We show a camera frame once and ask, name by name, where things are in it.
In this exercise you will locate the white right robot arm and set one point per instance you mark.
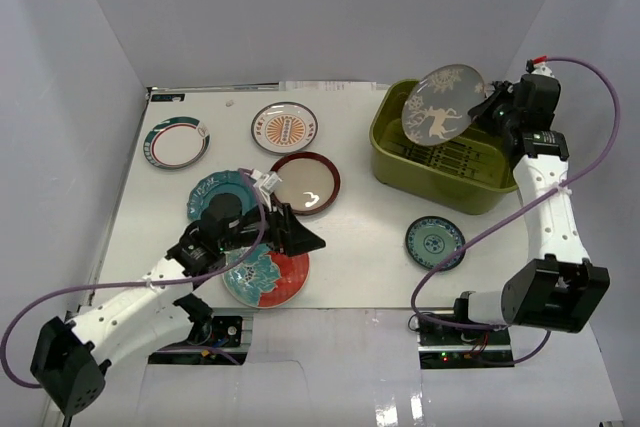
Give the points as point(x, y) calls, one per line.
point(559, 288)

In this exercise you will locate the red teal flower plate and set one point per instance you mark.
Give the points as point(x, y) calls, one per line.
point(267, 279)

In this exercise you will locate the white green rimmed plate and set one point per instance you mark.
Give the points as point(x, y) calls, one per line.
point(176, 143)

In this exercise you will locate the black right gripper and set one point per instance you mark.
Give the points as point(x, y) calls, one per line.
point(480, 114)

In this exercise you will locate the small blue floral plate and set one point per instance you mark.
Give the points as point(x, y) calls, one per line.
point(431, 239)

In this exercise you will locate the white papers at back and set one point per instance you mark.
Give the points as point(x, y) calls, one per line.
point(331, 86)

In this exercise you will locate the blue label sticker left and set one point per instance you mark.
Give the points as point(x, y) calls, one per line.
point(171, 97)

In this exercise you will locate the red rimmed beige plate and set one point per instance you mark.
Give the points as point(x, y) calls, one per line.
point(310, 182)

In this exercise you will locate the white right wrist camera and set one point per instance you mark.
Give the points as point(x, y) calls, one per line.
point(539, 66)

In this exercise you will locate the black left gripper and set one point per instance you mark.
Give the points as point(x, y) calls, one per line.
point(279, 229)

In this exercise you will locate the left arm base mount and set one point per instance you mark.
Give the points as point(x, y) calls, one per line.
point(218, 342)

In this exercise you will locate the teal scalloped plate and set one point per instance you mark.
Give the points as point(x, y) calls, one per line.
point(221, 182)

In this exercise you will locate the olive green plastic bin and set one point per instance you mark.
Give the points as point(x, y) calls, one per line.
point(469, 174)

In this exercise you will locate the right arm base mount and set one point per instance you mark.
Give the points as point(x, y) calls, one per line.
point(442, 347)

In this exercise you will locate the grey reindeer snowflake plate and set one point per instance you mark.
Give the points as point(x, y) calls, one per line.
point(432, 114)

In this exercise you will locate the white orange sunburst plate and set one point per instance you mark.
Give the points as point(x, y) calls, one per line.
point(284, 127)

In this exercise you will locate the blue label sticker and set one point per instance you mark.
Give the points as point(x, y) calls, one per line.
point(171, 97)
point(470, 96)

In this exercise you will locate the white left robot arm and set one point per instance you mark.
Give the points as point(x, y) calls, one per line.
point(71, 359)

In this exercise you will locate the blue label sticker right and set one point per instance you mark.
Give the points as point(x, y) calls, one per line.
point(470, 96)

